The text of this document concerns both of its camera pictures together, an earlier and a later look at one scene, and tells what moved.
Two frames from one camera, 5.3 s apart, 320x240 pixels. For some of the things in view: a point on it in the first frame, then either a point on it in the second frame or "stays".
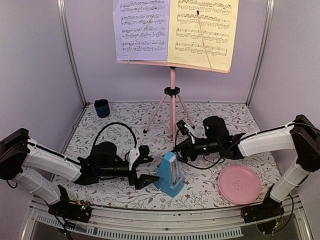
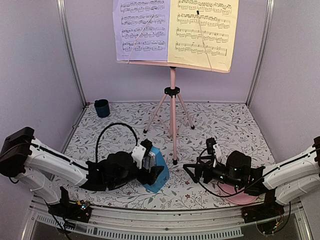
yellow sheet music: (202, 32) stays
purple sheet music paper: (130, 18) stays
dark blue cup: (102, 107) stays
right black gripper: (183, 147) → (193, 176)
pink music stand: (171, 92) stays
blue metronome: (171, 178) → (162, 178)
